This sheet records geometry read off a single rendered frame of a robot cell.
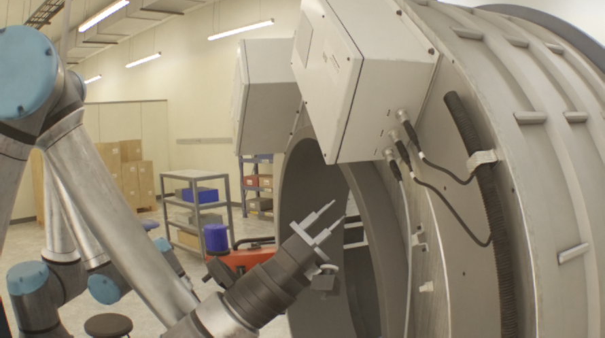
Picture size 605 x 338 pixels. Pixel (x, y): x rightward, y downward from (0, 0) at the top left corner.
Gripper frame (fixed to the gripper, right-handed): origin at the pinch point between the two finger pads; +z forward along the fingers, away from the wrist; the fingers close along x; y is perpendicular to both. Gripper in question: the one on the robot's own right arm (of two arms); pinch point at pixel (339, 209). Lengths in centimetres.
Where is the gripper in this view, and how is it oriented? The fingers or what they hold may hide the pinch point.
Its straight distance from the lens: 60.3
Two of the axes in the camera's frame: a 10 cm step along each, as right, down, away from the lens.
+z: 7.4, -6.6, 1.6
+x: -3.6, -5.8, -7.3
